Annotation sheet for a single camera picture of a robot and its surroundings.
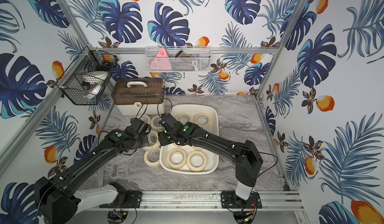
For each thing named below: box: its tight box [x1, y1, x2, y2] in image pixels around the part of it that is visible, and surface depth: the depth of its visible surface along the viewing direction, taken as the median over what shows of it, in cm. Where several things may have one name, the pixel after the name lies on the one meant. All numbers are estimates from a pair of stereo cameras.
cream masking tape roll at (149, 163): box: [143, 151, 161, 167], surface depth 86 cm
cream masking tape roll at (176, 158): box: [167, 148, 187, 170], surface depth 88 cm
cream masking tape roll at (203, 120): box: [193, 112, 212, 128], surface depth 105 cm
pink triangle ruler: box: [148, 47, 172, 71], surface depth 92 cm
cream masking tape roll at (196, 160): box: [186, 150, 208, 172], surface depth 87 cm
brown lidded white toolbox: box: [111, 77, 165, 116], surface depth 100 cm
